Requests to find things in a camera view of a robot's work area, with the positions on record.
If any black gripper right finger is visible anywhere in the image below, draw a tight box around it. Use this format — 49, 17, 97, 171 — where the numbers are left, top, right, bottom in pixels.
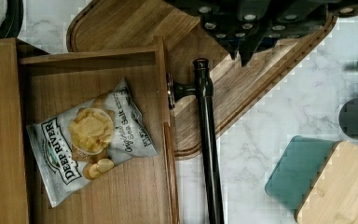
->
238, 0, 358, 66

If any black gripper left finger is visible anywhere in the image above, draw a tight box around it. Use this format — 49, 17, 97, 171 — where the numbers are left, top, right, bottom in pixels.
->
165, 0, 261, 60

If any wooden drawer with black handle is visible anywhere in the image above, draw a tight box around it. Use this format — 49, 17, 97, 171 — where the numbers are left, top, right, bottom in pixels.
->
18, 35, 226, 224

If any dark wooden cutting board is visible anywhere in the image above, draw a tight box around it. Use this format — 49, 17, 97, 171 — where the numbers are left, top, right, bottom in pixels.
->
66, 0, 336, 160

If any teal container with bamboo lid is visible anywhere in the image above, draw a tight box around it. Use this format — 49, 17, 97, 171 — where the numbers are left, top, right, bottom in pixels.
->
265, 135, 358, 224

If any Deep River chips bag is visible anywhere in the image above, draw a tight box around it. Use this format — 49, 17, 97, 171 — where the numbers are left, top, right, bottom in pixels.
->
27, 79, 158, 207

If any black paper towel holder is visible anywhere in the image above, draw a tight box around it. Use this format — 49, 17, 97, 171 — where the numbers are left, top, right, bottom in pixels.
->
0, 0, 24, 39

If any wooden cabinet top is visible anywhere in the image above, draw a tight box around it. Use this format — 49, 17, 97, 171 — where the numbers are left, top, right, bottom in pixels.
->
0, 38, 29, 224

